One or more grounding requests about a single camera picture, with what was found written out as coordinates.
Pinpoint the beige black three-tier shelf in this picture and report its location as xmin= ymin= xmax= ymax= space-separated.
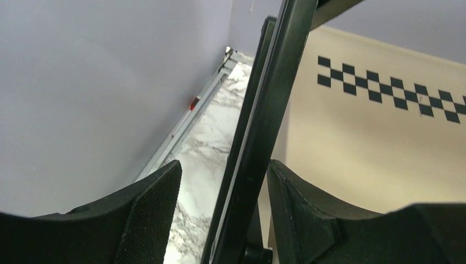
xmin=201 ymin=1 xmax=465 ymax=263

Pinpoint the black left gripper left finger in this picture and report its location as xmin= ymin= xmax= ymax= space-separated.
xmin=1 ymin=160 xmax=182 ymax=263

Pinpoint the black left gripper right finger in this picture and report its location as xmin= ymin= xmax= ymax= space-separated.
xmin=267 ymin=160 xmax=465 ymax=263

